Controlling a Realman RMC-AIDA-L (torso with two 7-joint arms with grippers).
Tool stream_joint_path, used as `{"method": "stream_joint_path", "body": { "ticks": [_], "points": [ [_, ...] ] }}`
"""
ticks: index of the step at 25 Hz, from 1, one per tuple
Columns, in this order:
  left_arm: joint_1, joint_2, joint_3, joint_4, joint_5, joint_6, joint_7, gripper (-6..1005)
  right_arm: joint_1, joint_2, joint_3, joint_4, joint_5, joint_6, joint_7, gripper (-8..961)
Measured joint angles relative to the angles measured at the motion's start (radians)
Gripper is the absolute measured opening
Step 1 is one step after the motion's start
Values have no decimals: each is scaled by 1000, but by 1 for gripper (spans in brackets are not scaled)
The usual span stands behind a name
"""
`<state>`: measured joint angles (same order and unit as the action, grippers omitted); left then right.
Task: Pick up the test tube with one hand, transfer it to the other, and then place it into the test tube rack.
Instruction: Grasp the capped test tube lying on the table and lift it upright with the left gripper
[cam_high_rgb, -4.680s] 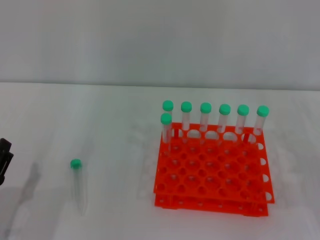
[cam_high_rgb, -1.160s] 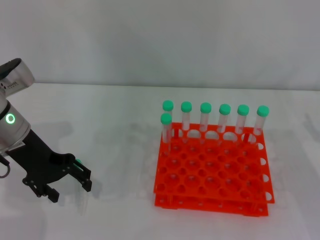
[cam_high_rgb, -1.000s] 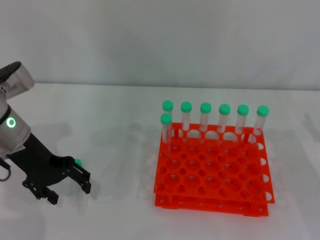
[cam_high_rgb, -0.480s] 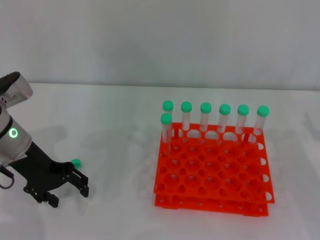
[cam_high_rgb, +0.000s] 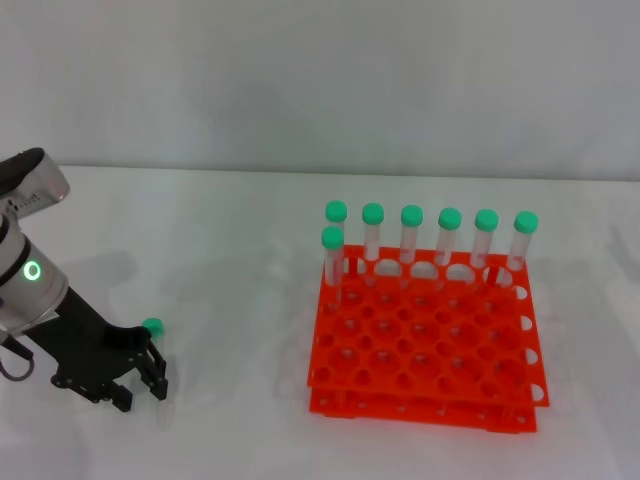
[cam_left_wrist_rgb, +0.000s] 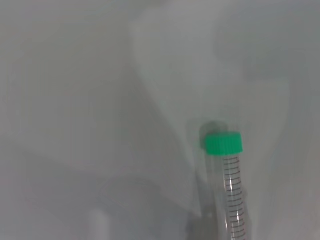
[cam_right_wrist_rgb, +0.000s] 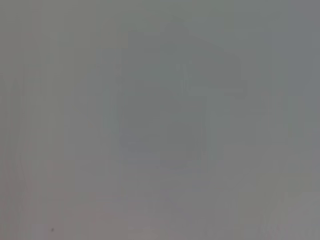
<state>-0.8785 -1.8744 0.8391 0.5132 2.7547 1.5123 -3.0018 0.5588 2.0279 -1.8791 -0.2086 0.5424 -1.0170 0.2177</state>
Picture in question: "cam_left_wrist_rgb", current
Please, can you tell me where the green-capped clear test tube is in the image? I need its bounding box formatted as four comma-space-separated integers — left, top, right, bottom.
204, 131, 248, 240

